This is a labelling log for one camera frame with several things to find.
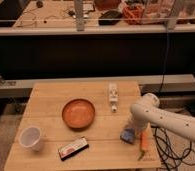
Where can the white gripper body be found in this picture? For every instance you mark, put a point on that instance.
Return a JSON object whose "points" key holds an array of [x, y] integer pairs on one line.
{"points": [[135, 126]]}

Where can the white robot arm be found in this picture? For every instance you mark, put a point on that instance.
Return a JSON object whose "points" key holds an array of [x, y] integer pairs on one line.
{"points": [[146, 110]]}

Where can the grey metal post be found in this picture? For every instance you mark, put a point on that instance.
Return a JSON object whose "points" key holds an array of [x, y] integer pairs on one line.
{"points": [[173, 17], [78, 4]]}

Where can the white tube bottle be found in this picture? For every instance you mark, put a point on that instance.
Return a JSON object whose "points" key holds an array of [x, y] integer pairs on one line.
{"points": [[113, 96]]}

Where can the grey metal post right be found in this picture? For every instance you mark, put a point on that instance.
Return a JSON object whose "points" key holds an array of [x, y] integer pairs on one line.
{"points": [[173, 17]]}

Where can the white cup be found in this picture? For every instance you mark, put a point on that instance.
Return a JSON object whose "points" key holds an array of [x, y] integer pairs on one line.
{"points": [[31, 138]]}

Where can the orange basket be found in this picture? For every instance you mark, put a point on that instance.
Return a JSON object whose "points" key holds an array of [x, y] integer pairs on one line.
{"points": [[132, 15]]}

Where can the orange carrot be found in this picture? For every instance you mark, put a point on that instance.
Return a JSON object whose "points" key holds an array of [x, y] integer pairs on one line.
{"points": [[144, 144]]}

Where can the orange plate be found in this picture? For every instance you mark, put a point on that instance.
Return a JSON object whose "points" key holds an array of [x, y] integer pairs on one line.
{"points": [[78, 113]]}

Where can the black bag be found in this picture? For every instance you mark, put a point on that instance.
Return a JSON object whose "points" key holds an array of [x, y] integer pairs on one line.
{"points": [[110, 17]]}

